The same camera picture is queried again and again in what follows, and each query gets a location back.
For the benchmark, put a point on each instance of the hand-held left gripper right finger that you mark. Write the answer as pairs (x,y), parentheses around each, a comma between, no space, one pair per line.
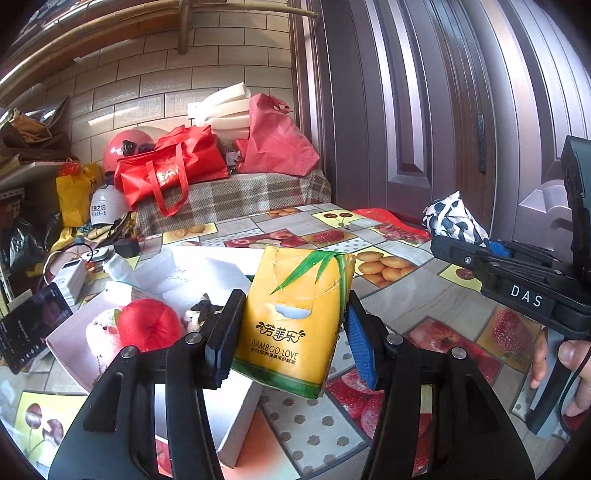
(362,346)

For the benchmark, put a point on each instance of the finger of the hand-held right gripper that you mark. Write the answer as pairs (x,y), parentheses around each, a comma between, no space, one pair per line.
(461,254)
(501,248)

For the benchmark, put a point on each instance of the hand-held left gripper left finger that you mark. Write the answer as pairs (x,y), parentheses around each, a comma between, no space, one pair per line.
(226,341)

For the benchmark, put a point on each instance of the black white spotted cloth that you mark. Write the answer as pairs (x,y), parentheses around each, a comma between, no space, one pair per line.
(455,217)

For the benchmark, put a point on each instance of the yellow green tissue pack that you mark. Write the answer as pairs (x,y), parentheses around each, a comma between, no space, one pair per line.
(286,323)

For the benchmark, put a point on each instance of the white box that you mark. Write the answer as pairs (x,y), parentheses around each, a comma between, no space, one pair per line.
(240,415)

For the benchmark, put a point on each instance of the person's right hand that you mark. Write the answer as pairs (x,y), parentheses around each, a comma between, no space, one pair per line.
(575,355)

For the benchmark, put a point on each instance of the fruit print tablecloth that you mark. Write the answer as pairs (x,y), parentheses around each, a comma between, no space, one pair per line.
(397,295)

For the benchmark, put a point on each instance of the red plush apple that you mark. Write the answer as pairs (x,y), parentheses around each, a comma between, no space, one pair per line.
(147,327)

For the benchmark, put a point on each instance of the pink plush toy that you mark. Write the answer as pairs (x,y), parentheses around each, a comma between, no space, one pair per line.
(104,337)

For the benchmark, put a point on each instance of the black power adapter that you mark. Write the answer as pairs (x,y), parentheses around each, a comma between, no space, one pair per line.
(127,247)

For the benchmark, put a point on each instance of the plaid covered bench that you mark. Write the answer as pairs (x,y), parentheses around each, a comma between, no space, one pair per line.
(240,194)

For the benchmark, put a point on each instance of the white flat charger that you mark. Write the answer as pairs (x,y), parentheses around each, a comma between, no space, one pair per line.
(99,254)

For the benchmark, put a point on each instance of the white power bank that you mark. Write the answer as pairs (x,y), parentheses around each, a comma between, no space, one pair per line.
(69,277)

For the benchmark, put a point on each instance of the red tote bag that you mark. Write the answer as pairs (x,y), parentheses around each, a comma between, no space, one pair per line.
(171,170)

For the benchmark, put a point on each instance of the white helmet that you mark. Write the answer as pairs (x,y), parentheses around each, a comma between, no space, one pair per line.
(108,205)

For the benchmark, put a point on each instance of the yellow cloth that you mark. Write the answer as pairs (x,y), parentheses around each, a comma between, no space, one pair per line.
(69,235)

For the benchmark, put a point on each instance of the black smartphone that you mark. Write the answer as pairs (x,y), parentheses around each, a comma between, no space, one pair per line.
(32,327)

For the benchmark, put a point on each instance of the red plastic bag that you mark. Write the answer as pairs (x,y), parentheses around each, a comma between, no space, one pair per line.
(277,143)

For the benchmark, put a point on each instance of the yellow bag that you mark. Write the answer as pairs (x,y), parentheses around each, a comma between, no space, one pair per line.
(74,198)

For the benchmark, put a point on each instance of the red helmet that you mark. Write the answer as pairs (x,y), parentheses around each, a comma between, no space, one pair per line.
(122,150)

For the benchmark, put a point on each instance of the black plastic bag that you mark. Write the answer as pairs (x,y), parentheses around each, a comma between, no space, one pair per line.
(23,240)

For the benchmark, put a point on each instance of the cream foam strips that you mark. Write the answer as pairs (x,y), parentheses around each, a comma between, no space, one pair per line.
(226,110)

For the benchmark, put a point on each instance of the red ornament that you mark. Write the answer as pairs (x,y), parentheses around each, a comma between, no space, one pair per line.
(69,168)

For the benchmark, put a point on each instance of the metal storage shelf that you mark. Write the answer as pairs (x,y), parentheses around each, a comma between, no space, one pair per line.
(27,170)

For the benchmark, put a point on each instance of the silver foil bag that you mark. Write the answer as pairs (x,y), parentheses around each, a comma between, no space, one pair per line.
(48,113)

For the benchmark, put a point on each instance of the brown paper bag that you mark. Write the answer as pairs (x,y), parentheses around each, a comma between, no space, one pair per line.
(25,129)

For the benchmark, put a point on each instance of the white wall switch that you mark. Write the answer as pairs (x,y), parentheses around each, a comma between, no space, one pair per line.
(191,110)

